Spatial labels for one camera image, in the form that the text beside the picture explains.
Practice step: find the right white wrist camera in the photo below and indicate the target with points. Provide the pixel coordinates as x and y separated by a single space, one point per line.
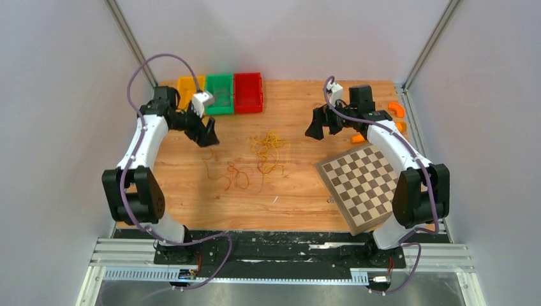
334 93

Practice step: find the orange curved plastic piece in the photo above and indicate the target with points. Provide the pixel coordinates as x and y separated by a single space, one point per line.
396 109

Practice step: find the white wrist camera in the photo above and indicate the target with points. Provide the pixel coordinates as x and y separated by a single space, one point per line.
200 100
334 93

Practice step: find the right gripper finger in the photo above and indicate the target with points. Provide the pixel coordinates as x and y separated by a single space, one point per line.
335 126
319 120

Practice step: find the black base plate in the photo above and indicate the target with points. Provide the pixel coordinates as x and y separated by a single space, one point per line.
281 255

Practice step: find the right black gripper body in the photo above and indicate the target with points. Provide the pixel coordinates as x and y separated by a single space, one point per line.
333 116

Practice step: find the yellow plastic bin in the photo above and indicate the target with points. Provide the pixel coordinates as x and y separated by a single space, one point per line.
186 88

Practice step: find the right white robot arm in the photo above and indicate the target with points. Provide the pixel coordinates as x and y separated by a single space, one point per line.
423 188

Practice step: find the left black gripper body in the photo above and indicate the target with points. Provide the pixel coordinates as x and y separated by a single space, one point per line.
190 123

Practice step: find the red plastic bin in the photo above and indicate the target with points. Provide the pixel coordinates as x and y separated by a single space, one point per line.
247 93

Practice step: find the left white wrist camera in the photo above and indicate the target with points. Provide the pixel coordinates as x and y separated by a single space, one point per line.
200 100

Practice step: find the aluminium frame rail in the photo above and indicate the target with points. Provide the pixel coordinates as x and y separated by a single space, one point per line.
136 260

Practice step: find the green plastic bin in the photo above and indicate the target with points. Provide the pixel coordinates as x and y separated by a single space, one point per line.
221 87

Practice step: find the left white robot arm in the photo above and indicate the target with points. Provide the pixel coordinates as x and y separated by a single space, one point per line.
131 189

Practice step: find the wooden chessboard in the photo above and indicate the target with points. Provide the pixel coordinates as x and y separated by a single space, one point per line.
361 183

